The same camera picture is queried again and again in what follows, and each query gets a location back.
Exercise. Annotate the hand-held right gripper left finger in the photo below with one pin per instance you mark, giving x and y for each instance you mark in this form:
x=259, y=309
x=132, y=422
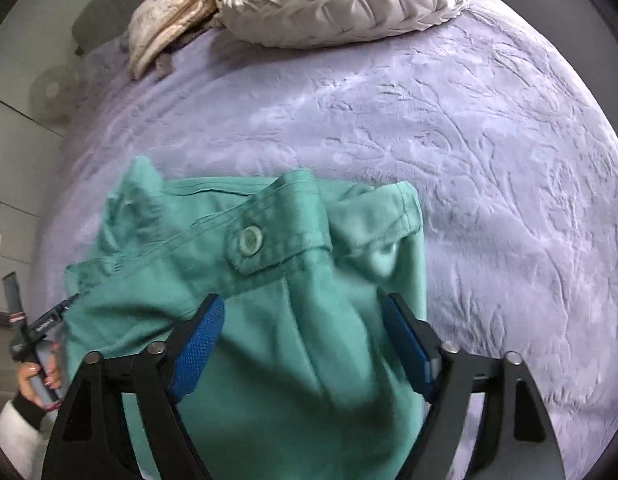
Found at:
x=199, y=350

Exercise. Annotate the white standing fan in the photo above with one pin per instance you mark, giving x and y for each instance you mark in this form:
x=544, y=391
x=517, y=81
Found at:
x=51, y=92

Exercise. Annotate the beige striped cloth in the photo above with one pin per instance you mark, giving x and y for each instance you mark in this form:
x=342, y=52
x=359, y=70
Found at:
x=174, y=20

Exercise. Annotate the green work jacket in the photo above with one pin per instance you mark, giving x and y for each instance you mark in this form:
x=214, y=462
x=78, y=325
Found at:
x=289, y=360

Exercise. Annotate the purple embossed blanket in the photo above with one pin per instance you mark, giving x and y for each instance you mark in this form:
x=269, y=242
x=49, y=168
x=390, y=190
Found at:
x=489, y=160

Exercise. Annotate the small brown cloth piece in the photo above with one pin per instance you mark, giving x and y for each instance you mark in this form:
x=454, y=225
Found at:
x=164, y=66

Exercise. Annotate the grey padded headboard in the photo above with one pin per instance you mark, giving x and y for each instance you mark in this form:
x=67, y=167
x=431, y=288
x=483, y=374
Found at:
x=114, y=5

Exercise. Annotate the cream round pleated pillow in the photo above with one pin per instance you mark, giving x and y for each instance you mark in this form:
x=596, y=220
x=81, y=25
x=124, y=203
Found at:
x=349, y=0

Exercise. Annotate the person's left hand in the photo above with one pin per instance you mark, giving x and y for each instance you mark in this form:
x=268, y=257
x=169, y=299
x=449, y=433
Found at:
x=53, y=365

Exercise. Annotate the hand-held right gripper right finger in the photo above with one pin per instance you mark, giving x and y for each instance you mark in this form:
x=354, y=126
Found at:
x=406, y=350

